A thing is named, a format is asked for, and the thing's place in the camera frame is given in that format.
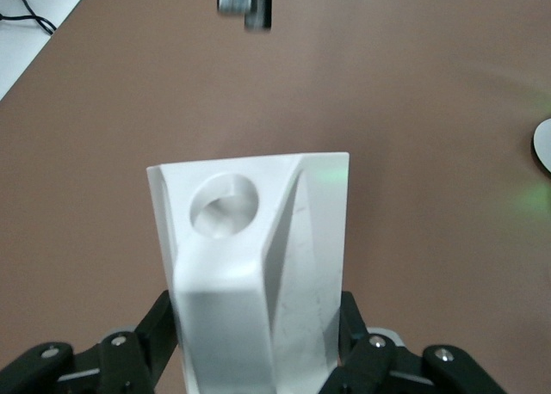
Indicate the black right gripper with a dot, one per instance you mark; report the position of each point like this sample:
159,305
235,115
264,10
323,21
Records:
258,7

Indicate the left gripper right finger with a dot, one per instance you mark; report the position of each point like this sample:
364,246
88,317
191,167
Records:
374,368

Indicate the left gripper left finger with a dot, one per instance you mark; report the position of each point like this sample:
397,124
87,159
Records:
129,359

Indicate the white faceted cup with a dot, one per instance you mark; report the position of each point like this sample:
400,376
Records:
241,282

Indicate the brown table cover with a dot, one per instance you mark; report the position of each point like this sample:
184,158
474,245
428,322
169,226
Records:
387,88

